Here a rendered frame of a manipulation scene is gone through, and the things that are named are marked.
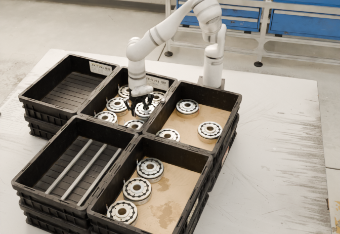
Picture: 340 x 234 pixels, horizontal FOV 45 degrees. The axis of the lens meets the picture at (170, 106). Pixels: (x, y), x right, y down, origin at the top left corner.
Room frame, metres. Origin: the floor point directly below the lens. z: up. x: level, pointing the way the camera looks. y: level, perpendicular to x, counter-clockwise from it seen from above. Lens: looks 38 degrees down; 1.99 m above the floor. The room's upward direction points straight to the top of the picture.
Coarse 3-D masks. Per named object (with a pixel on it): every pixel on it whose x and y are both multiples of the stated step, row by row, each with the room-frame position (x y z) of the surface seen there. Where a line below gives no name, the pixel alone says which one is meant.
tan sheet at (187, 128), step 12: (204, 108) 1.44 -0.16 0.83; (216, 108) 1.44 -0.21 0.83; (168, 120) 1.36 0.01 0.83; (180, 120) 1.36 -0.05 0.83; (192, 120) 1.36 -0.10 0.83; (204, 120) 1.36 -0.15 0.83; (216, 120) 1.36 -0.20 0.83; (180, 132) 1.28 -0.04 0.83; (192, 132) 1.28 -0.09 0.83; (192, 144) 1.21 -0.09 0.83; (204, 144) 1.21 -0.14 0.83
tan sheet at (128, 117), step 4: (116, 96) 1.53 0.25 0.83; (128, 112) 1.41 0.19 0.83; (120, 116) 1.38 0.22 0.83; (124, 116) 1.38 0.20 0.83; (128, 116) 1.38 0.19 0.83; (132, 116) 1.38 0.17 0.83; (120, 120) 1.36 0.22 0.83; (124, 120) 1.36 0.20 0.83; (128, 120) 1.36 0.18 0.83; (120, 124) 1.33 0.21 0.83
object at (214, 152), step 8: (176, 88) 1.46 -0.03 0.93; (208, 88) 1.46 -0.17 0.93; (216, 88) 1.46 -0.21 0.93; (168, 96) 1.40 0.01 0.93; (240, 96) 1.40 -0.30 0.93; (232, 112) 1.29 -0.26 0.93; (152, 120) 1.26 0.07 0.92; (232, 120) 1.26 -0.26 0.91; (144, 128) 1.19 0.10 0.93; (224, 128) 1.19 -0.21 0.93; (152, 136) 1.15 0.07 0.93; (160, 136) 1.15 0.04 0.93; (224, 136) 1.16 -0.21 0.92; (184, 144) 1.10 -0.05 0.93; (216, 144) 1.10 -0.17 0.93; (208, 152) 1.06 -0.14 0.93; (216, 152) 1.07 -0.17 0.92
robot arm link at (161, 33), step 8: (192, 0) 1.36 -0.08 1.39; (200, 0) 1.34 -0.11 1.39; (184, 8) 1.36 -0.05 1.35; (192, 8) 1.36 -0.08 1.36; (176, 16) 1.35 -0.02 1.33; (184, 16) 1.38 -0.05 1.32; (160, 24) 1.36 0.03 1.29; (168, 24) 1.34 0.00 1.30; (176, 24) 1.35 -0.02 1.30; (152, 32) 1.35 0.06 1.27; (160, 32) 1.34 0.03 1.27; (168, 32) 1.34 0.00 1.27; (160, 40) 1.33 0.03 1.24
